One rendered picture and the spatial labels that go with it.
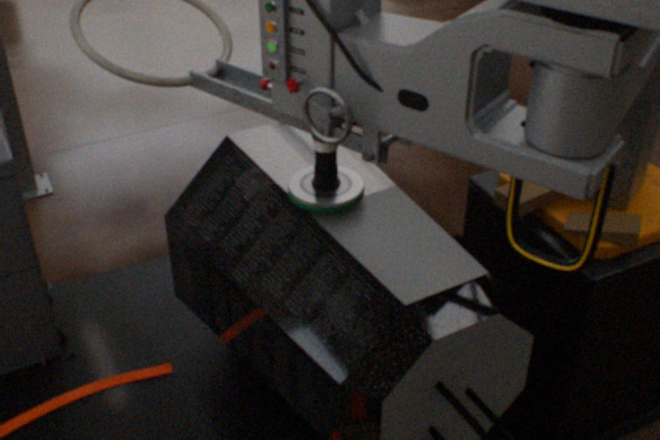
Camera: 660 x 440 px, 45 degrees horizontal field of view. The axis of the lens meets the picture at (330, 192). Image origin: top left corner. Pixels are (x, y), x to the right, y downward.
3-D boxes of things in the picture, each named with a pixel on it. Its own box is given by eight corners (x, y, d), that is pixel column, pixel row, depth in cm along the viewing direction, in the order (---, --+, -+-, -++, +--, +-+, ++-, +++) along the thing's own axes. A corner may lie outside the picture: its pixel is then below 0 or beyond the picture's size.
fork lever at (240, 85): (417, 139, 212) (419, 123, 209) (377, 170, 199) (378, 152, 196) (226, 69, 245) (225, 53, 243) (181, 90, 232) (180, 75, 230)
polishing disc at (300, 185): (277, 177, 232) (277, 174, 231) (343, 161, 239) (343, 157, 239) (306, 215, 216) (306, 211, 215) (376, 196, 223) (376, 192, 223)
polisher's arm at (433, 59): (612, 204, 186) (659, 0, 159) (574, 251, 170) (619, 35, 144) (355, 116, 223) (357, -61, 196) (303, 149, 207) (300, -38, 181)
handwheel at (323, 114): (371, 137, 199) (372, 82, 191) (348, 154, 192) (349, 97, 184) (323, 121, 207) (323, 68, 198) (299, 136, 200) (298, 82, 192)
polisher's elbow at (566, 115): (537, 110, 185) (550, 30, 174) (622, 131, 177) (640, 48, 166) (509, 145, 171) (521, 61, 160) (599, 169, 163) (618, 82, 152)
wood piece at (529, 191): (539, 182, 250) (541, 169, 247) (564, 197, 243) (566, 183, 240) (492, 202, 240) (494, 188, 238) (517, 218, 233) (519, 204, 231)
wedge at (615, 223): (638, 229, 229) (642, 214, 226) (635, 247, 221) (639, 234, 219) (568, 213, 235) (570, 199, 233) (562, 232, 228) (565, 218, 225)
